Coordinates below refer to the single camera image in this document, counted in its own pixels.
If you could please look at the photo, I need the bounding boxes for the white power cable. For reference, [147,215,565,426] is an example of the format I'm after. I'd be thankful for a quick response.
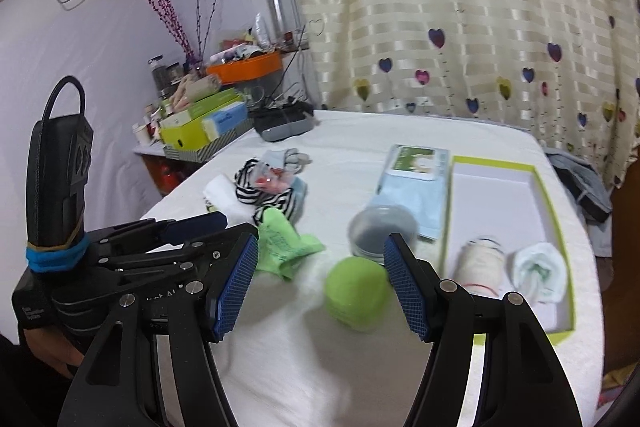
[285,52,315,108]

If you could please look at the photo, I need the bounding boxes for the stack of blue face masks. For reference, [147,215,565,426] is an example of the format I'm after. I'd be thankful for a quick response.
[375,172,451,243]

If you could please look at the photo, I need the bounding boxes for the purple flower branches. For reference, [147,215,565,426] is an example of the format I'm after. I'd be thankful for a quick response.
[144,0,229,70]

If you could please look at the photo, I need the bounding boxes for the red container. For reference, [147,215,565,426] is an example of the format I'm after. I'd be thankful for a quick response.
[150,157,191,195]

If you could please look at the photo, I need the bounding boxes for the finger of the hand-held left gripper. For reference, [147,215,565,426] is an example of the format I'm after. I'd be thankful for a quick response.
[100,223,253,300]
[92,212,229,253]

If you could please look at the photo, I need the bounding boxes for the grey clothing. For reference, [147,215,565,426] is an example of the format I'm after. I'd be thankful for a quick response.
[545,149,613,223]

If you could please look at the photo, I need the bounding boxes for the yellow-green box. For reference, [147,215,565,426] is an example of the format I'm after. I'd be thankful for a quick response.
[160,116,212,151]

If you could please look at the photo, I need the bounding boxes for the heart print curtain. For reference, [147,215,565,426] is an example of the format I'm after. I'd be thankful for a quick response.
[277,0,640,192]

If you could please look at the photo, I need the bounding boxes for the striped cardboard box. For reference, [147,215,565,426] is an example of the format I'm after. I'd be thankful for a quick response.
[165,117,256,164]

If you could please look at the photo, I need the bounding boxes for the white cloth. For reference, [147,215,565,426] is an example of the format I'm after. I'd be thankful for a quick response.
[202,174,256,220]

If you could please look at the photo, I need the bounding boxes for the rolled white striped sock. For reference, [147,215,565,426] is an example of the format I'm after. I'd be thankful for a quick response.
[457,234,505,298]

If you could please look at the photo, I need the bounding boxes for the pile of sundries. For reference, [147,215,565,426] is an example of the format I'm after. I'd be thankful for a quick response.
[210,13,281,62]

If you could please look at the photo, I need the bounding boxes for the person's left hand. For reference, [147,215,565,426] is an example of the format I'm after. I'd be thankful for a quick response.
[22,328,86,378]

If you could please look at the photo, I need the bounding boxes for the long green box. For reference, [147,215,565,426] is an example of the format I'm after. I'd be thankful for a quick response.
[160,88,246,128]

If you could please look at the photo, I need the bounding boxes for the orange tray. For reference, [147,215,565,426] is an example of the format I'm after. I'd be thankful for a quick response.
[206,52,284,84]

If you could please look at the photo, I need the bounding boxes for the black antenna rod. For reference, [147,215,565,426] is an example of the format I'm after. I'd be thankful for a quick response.
[272,26,307,108]

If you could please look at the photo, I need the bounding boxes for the green sock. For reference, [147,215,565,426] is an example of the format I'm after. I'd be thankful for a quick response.
[252,207,326,283]

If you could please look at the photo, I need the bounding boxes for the person's left forearm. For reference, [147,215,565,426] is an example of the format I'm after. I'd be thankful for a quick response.
[0,332,73,427]

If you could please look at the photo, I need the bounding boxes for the white box with green rim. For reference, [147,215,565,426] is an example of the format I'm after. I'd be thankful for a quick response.
[442,154,578,345]

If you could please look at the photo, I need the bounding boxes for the beige rolled cloth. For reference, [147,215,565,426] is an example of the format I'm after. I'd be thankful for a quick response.
[170,74,222,108]

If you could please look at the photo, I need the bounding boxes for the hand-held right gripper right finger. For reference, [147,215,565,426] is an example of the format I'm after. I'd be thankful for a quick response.
[384,233,583,427]

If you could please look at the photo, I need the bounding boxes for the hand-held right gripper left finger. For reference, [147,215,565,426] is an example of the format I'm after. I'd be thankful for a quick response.
[57,231,259,427]

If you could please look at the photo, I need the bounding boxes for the orange snack packet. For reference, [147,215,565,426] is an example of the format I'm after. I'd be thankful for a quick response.
[254,164,296,195]

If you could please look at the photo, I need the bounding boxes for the grey power strip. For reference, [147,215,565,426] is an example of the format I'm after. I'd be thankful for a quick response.
[252,103,316,142]

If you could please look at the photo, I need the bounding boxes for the blue tissue packet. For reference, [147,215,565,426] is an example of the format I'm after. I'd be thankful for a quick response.
[200,102,249,140]

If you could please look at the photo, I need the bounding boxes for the round clear plastic container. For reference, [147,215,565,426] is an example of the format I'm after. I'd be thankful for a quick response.
[347,204,418,265]

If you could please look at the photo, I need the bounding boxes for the green ball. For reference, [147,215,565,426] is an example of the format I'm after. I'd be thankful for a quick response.
[324,256,393,333]

